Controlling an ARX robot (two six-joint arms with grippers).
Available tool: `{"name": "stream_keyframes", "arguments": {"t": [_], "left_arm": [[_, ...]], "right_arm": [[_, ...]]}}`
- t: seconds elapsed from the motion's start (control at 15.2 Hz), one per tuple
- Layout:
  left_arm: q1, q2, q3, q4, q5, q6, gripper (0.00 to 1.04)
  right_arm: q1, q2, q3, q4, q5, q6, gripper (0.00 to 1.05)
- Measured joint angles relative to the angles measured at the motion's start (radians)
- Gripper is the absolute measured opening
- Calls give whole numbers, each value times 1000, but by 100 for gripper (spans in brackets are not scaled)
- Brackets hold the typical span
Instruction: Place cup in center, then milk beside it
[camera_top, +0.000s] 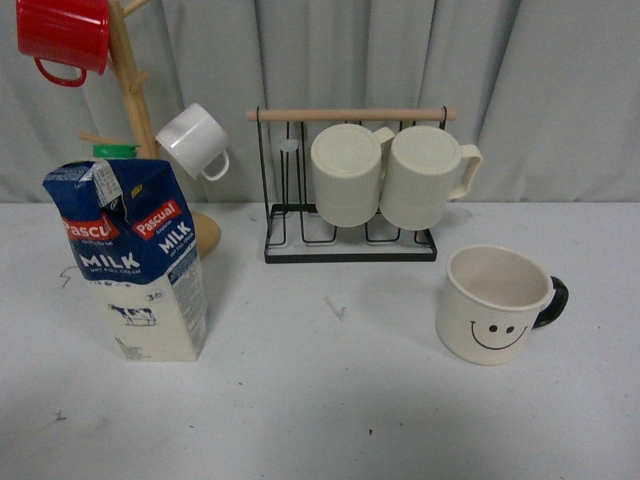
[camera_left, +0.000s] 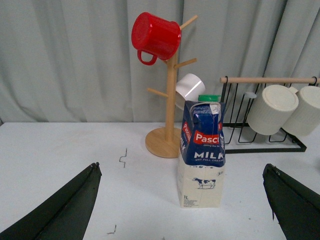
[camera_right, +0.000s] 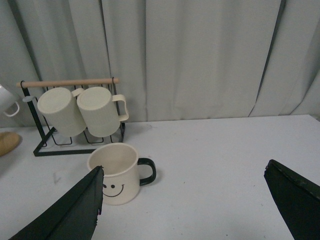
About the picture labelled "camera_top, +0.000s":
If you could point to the grey backdrop curtain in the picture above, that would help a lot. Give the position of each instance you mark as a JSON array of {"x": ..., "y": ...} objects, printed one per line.
[{"x": 548, "y": 90}]

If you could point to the red enamel mug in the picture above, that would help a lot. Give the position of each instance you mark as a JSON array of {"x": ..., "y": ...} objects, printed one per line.
[{"x": 74, "y": 33}]

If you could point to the white hanging mug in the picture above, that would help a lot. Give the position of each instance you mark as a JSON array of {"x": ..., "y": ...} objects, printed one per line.
[{"x": 197, "y": 142}]

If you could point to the left cream ribbed mug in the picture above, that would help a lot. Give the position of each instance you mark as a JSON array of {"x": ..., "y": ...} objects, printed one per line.
[{"x": 347, "y": 165}]

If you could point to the blue Pascual milk carton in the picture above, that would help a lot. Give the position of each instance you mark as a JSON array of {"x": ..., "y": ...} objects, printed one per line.
[{"x": 134, "y": 240}]

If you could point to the right cream ribbed mug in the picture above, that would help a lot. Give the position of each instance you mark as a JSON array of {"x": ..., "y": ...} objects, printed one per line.
[{"x": 427, "y": 168}]

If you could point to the black wire cup rack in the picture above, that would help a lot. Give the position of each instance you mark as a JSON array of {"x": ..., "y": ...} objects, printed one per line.
[{"x": 295, "y": 233}]

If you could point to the cream ribbed mug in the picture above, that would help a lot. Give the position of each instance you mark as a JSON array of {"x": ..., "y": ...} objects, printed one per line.
[
  {"x": 427, "y": 168},
  {"x": 347, "y": 165}
]

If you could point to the smiley face cream mug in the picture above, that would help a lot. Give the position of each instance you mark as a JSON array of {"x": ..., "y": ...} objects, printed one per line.
[{"x": 492, "y": 299}]

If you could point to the wooden mug tree stand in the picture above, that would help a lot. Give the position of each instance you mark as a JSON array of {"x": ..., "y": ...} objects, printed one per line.
[{"x": 131, "y": 80}]

